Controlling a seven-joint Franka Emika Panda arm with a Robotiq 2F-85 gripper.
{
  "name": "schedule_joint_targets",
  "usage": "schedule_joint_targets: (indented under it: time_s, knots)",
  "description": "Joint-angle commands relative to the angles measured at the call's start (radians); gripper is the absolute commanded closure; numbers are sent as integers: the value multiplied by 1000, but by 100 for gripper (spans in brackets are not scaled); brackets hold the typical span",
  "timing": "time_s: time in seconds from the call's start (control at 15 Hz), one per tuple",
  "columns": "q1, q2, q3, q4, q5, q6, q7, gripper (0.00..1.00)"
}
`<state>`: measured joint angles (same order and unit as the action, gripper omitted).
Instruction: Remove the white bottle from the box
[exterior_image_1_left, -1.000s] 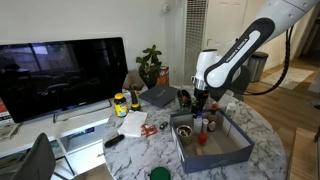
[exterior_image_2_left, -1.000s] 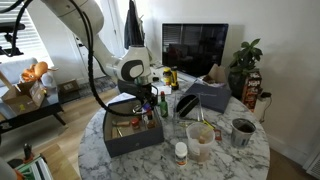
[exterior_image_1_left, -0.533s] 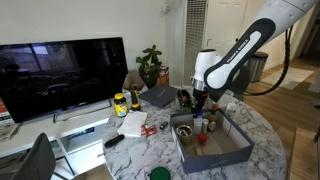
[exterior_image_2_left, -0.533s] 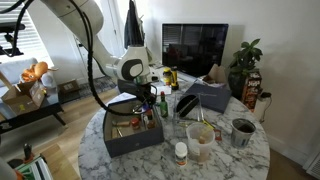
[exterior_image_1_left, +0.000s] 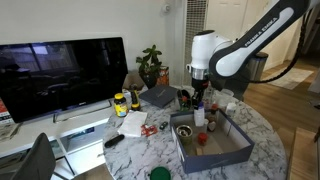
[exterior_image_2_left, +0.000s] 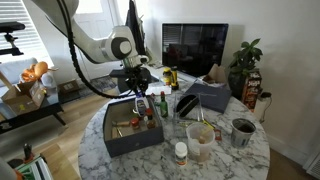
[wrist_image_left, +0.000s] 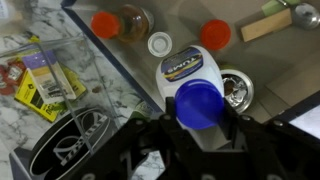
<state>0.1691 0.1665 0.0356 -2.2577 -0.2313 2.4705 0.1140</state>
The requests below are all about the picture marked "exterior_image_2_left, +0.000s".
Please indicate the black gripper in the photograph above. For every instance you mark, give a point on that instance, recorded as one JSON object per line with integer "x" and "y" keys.
{"x": 137, "y": 78}

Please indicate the white bottle with blue cap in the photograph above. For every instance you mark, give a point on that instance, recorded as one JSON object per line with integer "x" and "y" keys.
{"x": 141, "y": 106}

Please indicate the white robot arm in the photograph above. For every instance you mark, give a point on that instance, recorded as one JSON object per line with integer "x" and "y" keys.
{"x": 96, "y": 45}

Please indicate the green hot sauce bottle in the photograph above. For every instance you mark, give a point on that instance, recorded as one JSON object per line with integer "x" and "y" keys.
{"x": 163, "y": 106}

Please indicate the brown sauce bottle red cap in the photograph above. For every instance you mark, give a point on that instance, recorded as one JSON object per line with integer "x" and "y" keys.
{"x": 150, "y": 120}

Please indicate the tall yellow black bottle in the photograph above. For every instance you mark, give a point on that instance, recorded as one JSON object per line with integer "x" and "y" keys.
{"x": 174, "y": 78}

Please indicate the dark blue open box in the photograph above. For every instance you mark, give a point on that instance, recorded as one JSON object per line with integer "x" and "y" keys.
{"x": 133, "y": 143}

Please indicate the dark blue box lid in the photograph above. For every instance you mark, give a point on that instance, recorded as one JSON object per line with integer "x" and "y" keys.
{"x": 210, "y": 96}

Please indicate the small closed cardboard box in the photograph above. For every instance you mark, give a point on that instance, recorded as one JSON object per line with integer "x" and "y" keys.
{"x": 68, "y": 86}

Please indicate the white pill bottle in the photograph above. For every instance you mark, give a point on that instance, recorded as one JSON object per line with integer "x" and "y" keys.
{"x": 181, "y": 154}

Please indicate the Jenga game box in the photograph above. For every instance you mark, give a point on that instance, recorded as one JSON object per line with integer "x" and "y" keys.
{"x": 252, "y": 90}

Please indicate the large open cardboard box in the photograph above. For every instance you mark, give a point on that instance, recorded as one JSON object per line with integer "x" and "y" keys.
{"x": 23, "y": 98}

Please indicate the green white box stack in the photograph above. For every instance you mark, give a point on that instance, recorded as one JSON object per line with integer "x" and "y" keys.
{"x": 35, "y": 168}

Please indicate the white paper sheet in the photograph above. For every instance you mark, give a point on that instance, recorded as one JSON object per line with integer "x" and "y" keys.
{"x": 158, "y": 90}

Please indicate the small jar with orange cap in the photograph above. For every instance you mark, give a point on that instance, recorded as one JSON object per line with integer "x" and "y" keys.
{"x": 135, "y": 123}

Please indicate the light wooden block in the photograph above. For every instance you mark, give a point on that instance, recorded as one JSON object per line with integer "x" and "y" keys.
{"x": 120, "y": 123}

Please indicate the black oval case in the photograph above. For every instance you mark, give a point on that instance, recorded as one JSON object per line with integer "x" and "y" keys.
{"x": 186, "y": 104}

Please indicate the clear acrylic holder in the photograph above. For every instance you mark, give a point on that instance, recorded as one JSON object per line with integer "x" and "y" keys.
{"x": 200, "y": 110}

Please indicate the black flat screen monitor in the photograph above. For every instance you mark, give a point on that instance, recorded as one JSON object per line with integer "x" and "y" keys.
{"x": 195, "y": 48}

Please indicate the yellow pen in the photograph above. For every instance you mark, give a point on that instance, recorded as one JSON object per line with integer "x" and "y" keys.
{"x": 208, "y": 124}

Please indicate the small wooden piece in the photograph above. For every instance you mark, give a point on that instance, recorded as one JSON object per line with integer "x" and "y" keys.
{"x": 202, "y": 139}

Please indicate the brown paper bag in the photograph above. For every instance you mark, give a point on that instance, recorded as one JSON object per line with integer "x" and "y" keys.
{"x": 216, "y": 75}

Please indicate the clear plastic cup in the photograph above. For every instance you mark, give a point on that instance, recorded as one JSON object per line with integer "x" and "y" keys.
{"x": 200, "y": 150}

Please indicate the small red packet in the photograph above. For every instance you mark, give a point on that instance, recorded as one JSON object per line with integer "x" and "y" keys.
{"x": 218, "y": 134}

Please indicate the orange plush toy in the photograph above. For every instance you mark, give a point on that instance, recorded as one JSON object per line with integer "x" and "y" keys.
{"x": 35, "y": 70}

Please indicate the black low table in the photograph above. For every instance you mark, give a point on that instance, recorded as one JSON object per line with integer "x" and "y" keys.
{"x": 33, "y": 111}

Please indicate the green potted plant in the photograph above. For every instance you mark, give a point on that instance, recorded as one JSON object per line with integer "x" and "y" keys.
{"x": 245, "y": 60}

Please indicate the silver metal cup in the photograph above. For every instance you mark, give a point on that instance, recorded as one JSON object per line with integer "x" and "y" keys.
{"x": 242, "y": 135}

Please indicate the white cylindrical device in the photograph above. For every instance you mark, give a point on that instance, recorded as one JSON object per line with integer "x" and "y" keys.
{"x": 262, "y": 106}

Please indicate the grey sofa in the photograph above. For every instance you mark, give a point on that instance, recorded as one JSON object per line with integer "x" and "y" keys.
{"x": 13, "y": 70}

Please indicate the white window blinds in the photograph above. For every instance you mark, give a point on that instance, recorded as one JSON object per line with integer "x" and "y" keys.
{"x": 20, "y": 30}

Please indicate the white floor vent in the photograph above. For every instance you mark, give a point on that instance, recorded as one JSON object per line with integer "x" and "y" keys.
{"x": 312, "y": 166}

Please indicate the black camera stand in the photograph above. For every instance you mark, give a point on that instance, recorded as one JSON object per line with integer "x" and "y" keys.
{"x": 10, "y": 36}

